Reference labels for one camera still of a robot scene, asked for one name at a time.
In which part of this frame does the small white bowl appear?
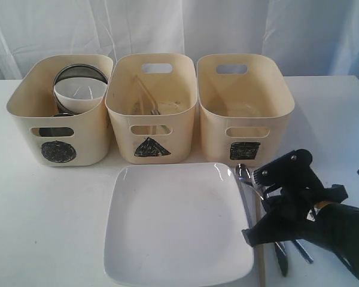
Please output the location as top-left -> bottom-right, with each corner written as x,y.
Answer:
54,77 -> 107,114

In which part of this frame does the steel spoon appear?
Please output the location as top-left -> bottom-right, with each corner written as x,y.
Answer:
235,164 -> 314,264

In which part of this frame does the black covered right robot arm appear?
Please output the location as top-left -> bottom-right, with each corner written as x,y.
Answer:
242,196 -> 359,280

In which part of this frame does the steel knife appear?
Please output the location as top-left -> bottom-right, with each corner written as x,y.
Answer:
242,182 -> 288,277

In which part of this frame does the stainless steel bowl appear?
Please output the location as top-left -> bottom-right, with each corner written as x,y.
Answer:
53,63 -> 108,115

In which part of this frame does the cream bin with triangle mark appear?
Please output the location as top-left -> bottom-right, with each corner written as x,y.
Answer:
105,53 -> 197,164

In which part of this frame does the small steel fork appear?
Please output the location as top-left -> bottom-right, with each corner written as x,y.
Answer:
136,78 -> 174,135

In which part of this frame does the wooden chopstick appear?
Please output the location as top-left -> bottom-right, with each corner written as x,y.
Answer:
255,195 -> 266,287
132,75 -> 157,115

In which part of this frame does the steel mug with wire handle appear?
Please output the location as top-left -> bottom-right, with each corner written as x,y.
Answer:
39,127 -> 74,137

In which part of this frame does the cream bin with circle mark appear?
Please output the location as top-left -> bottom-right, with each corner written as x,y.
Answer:
7,54 -> 114,167

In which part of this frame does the white curtain backdrop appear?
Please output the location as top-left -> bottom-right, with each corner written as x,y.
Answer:
0,1 -> 359,80

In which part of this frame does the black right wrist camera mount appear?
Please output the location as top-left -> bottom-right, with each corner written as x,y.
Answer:
252,149 -> 312,188

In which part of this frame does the cream bin with square mark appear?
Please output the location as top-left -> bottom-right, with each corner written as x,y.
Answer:
197,54 -> 295,167

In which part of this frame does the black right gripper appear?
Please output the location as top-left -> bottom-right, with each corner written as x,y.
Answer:
242,191 -> 320,247

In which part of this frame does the white square plate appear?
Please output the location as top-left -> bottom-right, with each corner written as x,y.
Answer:
104,163 -> 254,286

